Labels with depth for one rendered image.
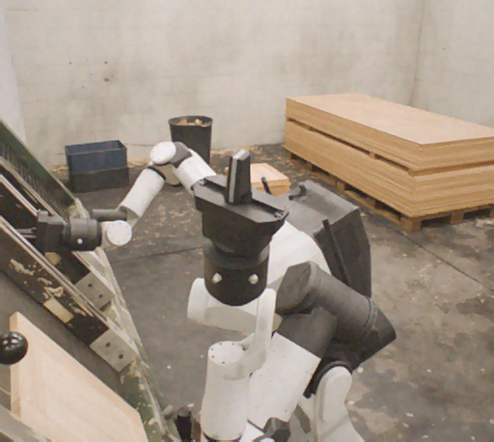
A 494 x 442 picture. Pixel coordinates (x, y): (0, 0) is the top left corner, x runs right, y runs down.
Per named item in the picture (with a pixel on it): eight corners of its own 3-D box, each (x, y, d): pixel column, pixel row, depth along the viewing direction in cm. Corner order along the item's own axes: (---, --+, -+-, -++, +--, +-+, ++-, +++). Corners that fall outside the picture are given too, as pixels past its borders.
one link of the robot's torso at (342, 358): (332, 348, 136) (319, 318, 131) (362, 380, 125) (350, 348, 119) (292, 375, 133) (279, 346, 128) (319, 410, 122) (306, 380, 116)
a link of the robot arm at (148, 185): (117, 192, 138) (153, 140, 146) (135, 212, 146) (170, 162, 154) (144, 201, 133) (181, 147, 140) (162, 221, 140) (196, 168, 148)
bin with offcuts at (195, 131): (221, 179, 562) (220, 122, 539) (176, 184, 545) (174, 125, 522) (206, 166, 607) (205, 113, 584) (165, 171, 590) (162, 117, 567)
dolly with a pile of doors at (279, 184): (289, 220, 452) (291, 179, 438) (235, 229, 434) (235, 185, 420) (262, 198, 505) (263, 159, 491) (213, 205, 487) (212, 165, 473)
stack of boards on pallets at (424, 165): (500, 216, 461) (516, 133, 434) (408, 234, 425) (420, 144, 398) (352, 151, 676) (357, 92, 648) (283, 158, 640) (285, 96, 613)
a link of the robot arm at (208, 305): (182, 283, 65) (185, 338, 72) (264, 295, 64) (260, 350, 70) (203, 228, 74) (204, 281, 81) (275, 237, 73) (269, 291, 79)
